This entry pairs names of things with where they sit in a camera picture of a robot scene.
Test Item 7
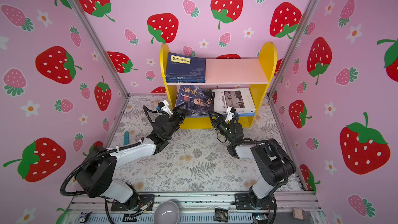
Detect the navy book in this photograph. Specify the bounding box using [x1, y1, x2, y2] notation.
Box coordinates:
[166, 53, 206, 77]

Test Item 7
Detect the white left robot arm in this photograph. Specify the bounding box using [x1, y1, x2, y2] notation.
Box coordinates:
[72, 103, 188, 210]

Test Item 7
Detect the small black circuit board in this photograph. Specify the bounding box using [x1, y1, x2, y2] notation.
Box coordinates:
[214, 208, 229, 223]

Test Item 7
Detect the blue book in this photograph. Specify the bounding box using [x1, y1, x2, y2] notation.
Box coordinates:
[165, 76, 206, 84]

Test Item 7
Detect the black cartoon figurine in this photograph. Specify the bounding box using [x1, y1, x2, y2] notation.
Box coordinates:
[78, 212, 92, 224]

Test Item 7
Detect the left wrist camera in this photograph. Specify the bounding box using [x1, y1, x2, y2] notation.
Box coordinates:
[157, 100, 173, 117]

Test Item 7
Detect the beige small box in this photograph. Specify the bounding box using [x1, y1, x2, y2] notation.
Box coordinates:
[292, 208, 306, 220]

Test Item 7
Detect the teal plastic bar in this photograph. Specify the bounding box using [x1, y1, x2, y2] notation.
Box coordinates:
[123, 131, 130, 146]

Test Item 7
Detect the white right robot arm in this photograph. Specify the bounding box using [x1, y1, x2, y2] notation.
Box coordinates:
[208, 111, 296, 209]

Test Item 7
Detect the yellow wooden bookshelf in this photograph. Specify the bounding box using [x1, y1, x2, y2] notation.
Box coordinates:
[160, 42, 277, 129]

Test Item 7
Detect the dark portrait cover book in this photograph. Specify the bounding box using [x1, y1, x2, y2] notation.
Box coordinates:
[176, 85, 215, 117]

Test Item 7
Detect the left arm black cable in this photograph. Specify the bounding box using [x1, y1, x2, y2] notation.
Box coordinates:
[59, 104, 162, 197]

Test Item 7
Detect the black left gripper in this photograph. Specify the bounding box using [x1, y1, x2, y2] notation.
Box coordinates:
[165, 102, 186, 141]

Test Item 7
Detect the white photo cover book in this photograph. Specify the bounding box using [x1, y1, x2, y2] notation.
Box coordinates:
[212, 88, 256, 116]

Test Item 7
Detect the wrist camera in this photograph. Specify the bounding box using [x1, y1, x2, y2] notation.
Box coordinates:
[226, 106, 236, 122]
[157, 100, 173, 117]

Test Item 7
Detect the grey bowl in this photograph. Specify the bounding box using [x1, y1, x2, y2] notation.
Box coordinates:
[153, 201, 180, 224]

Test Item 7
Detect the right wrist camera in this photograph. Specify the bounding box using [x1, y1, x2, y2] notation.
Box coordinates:
[226, 106, 236, 122]

